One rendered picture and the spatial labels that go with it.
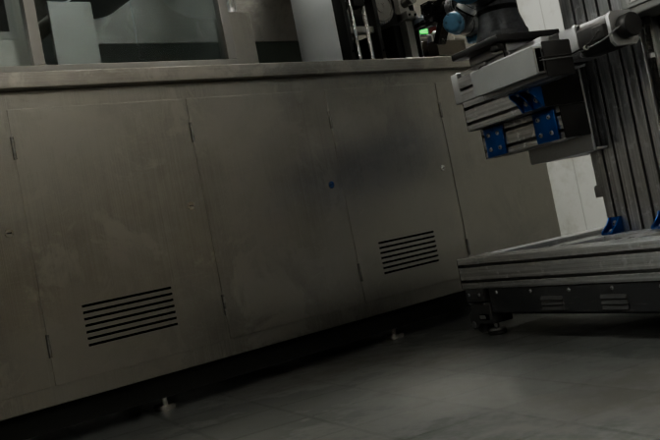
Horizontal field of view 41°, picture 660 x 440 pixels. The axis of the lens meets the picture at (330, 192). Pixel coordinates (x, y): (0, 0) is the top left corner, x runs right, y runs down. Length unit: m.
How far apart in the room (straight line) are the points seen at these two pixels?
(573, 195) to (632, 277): 4.35
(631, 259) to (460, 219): 1.06
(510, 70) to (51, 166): 1.17
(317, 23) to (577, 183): 3.44
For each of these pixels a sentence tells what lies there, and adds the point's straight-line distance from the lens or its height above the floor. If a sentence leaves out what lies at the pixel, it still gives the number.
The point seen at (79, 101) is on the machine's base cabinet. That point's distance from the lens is 2.34.
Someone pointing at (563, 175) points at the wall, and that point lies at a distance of 6.48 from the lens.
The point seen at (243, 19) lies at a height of 1.14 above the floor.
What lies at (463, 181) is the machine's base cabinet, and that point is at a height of 0.46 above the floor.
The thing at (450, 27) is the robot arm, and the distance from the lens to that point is 3.14.
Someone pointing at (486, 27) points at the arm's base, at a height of 0.86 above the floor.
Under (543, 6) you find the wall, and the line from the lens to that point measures 6.49.
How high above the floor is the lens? 0.38
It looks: 3 degrees up
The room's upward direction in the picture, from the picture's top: 11 degrees counter-clockwise
